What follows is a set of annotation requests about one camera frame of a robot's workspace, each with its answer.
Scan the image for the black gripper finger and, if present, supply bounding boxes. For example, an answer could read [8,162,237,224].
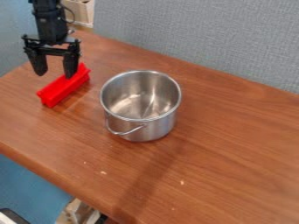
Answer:
[63,52,80,79]
[24,47,48,76]

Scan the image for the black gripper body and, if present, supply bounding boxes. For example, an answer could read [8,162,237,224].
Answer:
[21,34,81,58]

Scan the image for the red plastic block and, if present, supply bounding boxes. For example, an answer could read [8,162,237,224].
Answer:
[36,63,91,108]

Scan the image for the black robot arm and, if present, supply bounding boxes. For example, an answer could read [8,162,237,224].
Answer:
[23,0,80,79]

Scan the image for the stainless steel pot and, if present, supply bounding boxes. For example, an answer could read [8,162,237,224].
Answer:
[99,70,183,142]

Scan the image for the black and white device corner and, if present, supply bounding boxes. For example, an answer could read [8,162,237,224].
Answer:
[0,208,31,224]

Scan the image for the black cable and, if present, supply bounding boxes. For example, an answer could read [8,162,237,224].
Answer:
[61,5,77,25]

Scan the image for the light wooden frame under table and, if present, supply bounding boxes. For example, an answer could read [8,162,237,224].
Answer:
[55,199,108,224]

